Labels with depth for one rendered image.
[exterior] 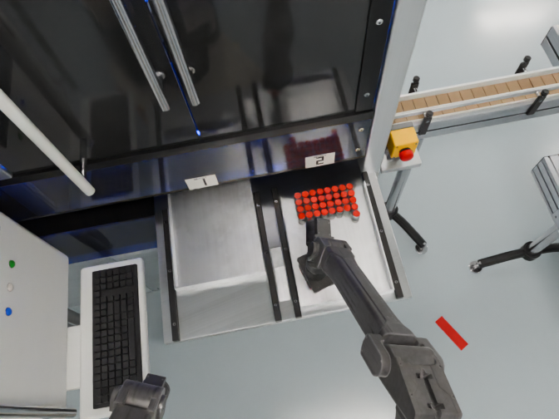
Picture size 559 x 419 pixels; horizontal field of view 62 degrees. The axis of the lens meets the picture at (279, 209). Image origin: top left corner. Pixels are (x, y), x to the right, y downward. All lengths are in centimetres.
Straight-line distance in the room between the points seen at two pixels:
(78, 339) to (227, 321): 46
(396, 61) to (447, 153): 160
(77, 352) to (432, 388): 109
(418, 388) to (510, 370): 164
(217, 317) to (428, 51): 217
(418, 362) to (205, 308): 75
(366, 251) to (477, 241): 115
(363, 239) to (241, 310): 41
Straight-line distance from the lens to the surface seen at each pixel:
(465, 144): 269
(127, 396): 85
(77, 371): 154
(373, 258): 137
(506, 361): 235
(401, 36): 102
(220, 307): 135
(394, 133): 139
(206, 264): 139
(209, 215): 144
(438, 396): 73
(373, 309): 83
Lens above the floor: 218
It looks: 66 degrees down
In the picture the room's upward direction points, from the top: 8 degrees counter-clockwise
